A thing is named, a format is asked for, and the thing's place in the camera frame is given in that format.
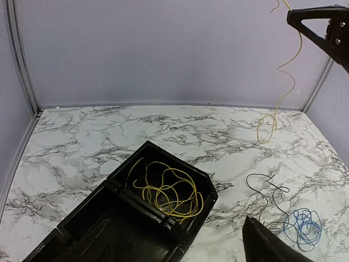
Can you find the black compartment tray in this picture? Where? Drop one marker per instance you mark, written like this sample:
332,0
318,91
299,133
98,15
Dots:
164,195

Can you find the right aluminium corner post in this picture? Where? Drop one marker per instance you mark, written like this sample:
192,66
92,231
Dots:
317,85

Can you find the left aluminium corner post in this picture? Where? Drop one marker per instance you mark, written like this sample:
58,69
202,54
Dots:
19,57

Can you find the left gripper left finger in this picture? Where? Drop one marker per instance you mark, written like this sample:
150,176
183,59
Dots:
112,240

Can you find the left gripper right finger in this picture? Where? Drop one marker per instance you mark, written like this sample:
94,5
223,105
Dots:
260,244

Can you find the aluminium corner post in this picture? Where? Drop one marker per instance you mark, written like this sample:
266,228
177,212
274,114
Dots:
317,85
19,57

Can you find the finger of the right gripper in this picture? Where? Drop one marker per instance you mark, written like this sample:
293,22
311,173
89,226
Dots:
335,44
327,12

